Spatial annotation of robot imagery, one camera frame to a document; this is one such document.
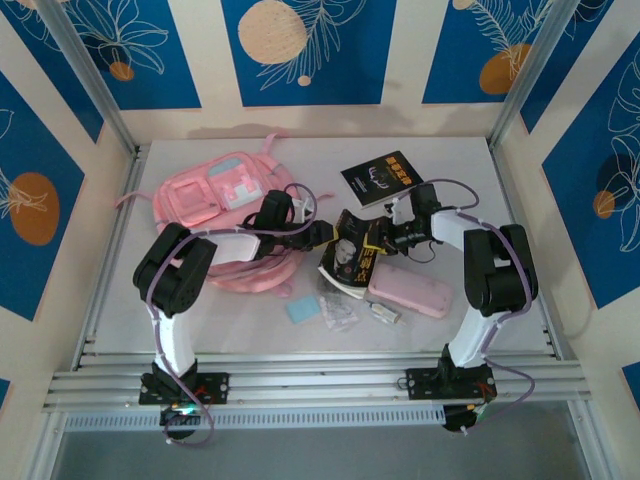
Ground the pink backpack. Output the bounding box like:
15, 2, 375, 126
115, 132, 335, 296

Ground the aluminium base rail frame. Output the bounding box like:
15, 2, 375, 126
42, 349, 594, 414

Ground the clear plastic supplies bag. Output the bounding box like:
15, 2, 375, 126
315, 279, 361, 332

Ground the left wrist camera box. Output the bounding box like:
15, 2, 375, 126
291, 198, 320, 222

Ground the aluminium table side rail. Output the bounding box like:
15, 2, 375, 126
487, 139, 564, 361
74, 144, 149, 371

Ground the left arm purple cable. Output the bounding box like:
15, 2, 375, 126
147, 182, 324, 449

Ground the black book portrait cover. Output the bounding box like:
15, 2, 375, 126
317, 208, 401, 300

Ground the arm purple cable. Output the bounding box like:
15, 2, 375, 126
384, 177, 539, 431
147, 182, 324, 449

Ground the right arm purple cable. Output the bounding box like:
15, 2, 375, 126
384, 177, 539, 431

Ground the pink pencil case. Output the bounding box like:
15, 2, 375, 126
368, 262, 455, 319

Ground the aluminium corner post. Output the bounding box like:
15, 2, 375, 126
488, 0, 574, 151
37, 0, 140, 157

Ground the light blue eraser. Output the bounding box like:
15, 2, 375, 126
285, 295, 321, 325

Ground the black book antler cover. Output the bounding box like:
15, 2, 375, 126
340, 150, 425, 210

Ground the clear glue tube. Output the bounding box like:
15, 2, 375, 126
363, 299, 409, 329

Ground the grey slotted cable duct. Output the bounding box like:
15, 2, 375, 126
64, 404, 446, 434

